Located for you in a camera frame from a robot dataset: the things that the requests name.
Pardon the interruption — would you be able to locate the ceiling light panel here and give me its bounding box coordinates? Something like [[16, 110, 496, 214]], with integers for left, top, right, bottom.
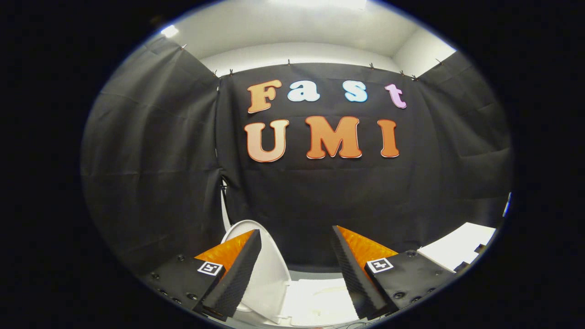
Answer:
[[269, 0, 367, 10]]

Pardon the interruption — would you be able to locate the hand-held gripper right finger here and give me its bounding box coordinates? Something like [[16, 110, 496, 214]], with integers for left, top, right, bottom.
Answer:
[[331, 225, 457, 320]]

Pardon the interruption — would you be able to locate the white drawer cabinet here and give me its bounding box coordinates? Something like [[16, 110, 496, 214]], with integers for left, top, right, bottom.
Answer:
[[417, 222, 497, 274]]

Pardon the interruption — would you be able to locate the black backdrop cloth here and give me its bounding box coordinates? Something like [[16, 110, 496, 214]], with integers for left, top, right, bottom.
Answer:
[[80, 36, 513, 276]]

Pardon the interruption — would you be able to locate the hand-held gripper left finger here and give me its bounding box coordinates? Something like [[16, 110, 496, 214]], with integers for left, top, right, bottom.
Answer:
[[139, 229, 262, 322]]

